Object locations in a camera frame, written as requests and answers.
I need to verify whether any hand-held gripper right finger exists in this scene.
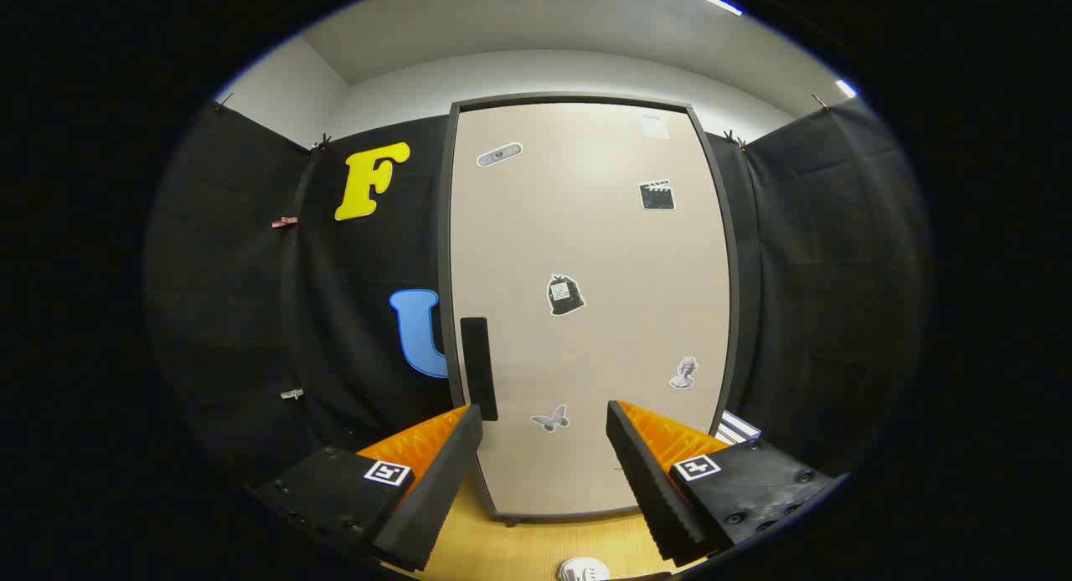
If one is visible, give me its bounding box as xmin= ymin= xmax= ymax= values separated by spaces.
xmin=606 ymin=400 xmax=847 ymax=568

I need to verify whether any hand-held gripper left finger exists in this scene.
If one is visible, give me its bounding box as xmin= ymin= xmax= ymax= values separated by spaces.
xmin=251 ymin=404 xmax=485 ymax=573

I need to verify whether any white shoe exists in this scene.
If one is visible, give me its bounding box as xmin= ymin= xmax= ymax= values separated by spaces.
xmin=557 ymin=556 xmax=611 ymax=581

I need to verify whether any dark grey shoe cabinet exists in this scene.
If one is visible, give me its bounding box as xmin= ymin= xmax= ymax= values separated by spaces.
xmin=437 ymin=93 xmax=742 ymax=527

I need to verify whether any beige shoe cabinet door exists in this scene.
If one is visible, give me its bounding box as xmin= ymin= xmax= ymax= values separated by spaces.
xmin=451 ymin=102 xmax=732 ymax=517

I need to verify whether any black backdrop cloth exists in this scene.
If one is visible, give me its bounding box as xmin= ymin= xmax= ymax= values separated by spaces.
xmin=142 ymin=95 xmax=935 ymax=515

